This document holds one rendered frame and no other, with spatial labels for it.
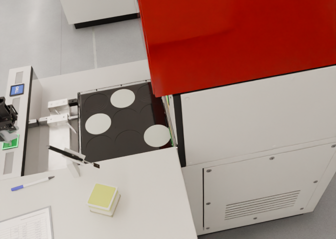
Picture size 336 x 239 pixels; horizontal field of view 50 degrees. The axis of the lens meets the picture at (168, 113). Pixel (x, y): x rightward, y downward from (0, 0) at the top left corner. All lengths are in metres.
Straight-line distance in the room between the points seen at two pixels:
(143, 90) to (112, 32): 1.85
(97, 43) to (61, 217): 2.22
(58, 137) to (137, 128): 0.31
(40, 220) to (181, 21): 0.73
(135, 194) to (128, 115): 0.38
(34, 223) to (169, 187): 0.42
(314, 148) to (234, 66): 0.63
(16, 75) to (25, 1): 2.42
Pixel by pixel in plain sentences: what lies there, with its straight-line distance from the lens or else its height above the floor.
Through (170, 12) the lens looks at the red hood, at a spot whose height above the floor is 1.50.
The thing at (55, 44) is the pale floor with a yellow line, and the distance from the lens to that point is 3.33.
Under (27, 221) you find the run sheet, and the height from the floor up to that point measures 0.97.
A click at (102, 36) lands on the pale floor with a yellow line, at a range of 3.26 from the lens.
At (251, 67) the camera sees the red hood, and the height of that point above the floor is 1.28.
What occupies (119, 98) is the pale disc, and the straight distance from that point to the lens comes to 1.47.
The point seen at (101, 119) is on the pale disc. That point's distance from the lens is 1.42.
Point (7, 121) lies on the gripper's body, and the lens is 1.26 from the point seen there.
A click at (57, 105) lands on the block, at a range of 1.52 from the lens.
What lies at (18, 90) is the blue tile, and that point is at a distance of 1.56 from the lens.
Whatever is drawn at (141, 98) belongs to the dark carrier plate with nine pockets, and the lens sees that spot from 1.46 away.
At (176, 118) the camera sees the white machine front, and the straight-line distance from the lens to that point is 1.09.
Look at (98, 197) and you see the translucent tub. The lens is 1.09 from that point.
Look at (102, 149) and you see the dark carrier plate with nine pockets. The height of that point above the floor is 0.90.
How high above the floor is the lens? 1.98
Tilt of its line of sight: 51 degrees down
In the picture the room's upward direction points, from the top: 7 degrees counter-clockwise
